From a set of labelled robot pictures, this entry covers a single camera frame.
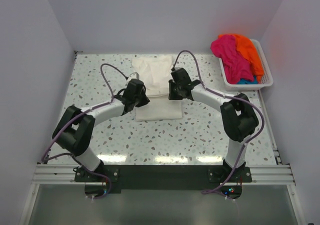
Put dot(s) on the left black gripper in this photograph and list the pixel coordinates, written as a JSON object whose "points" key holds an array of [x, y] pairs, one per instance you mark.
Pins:
{"points": [[145, 100]]}

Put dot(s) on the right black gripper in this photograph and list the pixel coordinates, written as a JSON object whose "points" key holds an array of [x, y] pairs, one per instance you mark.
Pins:
{"points": [[172, 95]]}

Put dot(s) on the white t shirt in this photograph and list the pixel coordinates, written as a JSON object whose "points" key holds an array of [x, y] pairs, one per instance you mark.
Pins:
{"points": [[155, 73]]}

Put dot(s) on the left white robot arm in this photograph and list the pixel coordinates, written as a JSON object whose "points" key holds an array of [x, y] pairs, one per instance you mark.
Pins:
{"points": [[74, 130]]}

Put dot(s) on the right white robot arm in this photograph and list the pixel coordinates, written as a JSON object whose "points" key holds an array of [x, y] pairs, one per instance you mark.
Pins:
{"points": [[238, 117]]}

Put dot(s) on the pink t shirt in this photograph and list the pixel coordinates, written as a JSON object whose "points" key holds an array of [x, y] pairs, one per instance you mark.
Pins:
{"points": [[236, 67]]}

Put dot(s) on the blue t shirt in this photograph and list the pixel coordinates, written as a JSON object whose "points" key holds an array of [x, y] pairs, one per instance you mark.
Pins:
{"points": [[243, 81]]}

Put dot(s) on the orange t shirt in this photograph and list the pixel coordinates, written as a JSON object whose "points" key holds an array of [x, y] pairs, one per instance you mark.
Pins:
{"points": [[247, 49]]}

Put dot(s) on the white plastic basket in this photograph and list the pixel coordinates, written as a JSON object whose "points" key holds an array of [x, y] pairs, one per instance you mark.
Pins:
{"points": [[265, 81]]}

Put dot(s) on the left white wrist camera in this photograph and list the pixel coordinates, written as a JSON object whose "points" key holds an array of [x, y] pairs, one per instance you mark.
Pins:
{"points": [[133, 75]]}

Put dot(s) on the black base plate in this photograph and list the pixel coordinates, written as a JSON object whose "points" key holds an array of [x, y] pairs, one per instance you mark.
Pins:
{"points": [[113, 179]]}

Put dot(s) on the aluminium rail frame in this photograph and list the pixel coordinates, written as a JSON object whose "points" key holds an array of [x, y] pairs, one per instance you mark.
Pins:
{"points": [[55, 198]]}

